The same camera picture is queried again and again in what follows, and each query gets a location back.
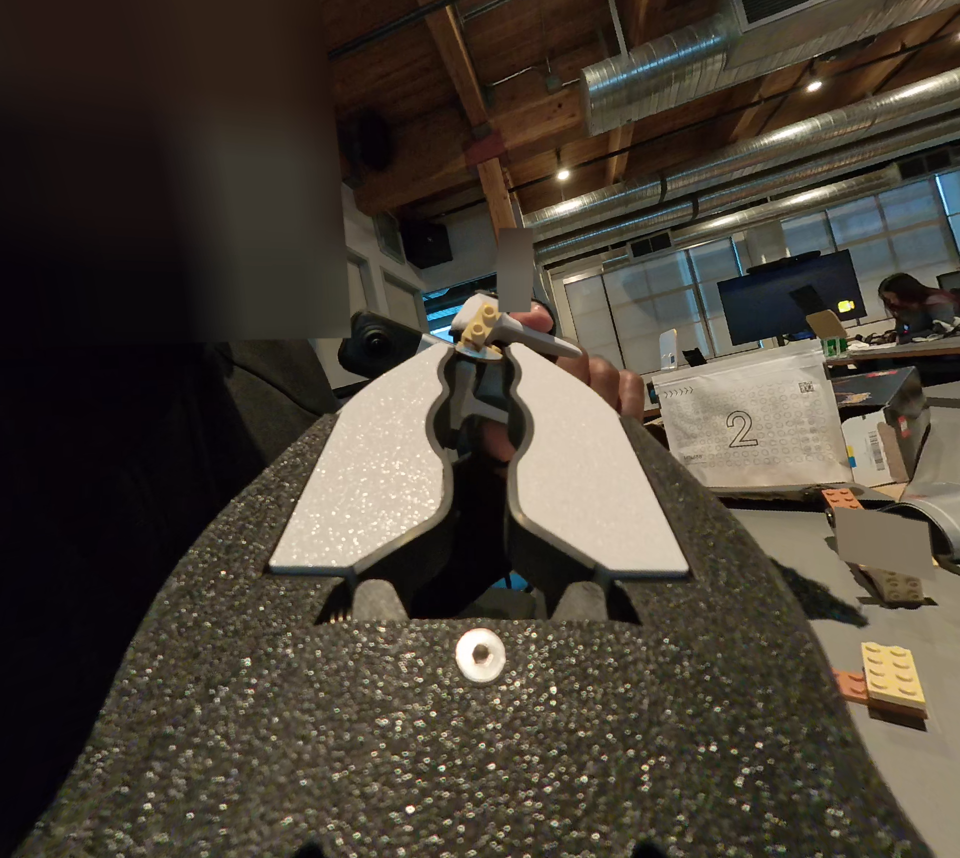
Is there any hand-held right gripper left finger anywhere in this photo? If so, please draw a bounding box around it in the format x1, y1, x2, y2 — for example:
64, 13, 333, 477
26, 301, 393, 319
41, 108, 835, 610
267, 342, 463, 586

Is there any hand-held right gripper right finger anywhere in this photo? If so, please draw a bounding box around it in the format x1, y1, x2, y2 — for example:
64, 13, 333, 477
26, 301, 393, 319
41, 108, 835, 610
504, 345, 693, 589

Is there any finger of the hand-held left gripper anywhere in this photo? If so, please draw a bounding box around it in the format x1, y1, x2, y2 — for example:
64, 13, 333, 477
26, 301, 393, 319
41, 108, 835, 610
503, 323, 589, 358

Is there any small yellow brick assembly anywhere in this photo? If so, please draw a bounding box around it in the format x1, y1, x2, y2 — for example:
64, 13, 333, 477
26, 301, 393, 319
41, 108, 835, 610
450, 293, 504, 356

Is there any person's left hand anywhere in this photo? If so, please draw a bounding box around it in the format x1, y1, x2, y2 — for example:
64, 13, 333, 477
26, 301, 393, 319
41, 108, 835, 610
510, 300, 649, 424

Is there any white bag numbered 2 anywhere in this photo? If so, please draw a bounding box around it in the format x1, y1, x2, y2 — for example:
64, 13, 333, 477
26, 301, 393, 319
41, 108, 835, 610
656, 348, 853, 491

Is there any black computer monitor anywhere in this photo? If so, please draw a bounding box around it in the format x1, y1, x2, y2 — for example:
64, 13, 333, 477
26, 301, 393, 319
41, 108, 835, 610
717, 249, 868, 346

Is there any dark printed carton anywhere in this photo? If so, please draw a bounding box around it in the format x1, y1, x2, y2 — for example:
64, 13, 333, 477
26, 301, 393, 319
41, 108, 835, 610
833, 366, 934, 487

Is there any tan studded toy brick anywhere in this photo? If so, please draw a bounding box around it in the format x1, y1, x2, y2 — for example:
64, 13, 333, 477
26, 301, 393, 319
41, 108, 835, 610
867, 566, 928, 607

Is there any grey instruction booklet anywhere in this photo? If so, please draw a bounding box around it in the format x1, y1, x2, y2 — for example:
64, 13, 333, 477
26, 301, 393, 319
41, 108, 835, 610
897, 416, 960, 559

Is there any yellow toy brick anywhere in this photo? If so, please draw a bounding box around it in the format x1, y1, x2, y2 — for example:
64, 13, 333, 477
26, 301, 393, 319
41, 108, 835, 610
860, 642, 928, 721

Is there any black wall speaker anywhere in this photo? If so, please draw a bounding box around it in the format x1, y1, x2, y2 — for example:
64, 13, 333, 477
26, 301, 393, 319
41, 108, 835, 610
399, 218, 454, 271

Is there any long thin metal duct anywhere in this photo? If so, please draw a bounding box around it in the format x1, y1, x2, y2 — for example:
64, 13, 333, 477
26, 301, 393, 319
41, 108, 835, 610
518, 66, 960, 247

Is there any wide metal air duct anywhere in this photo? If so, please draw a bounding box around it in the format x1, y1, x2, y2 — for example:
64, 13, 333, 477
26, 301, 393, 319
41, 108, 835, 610
582, 0, 960, 136

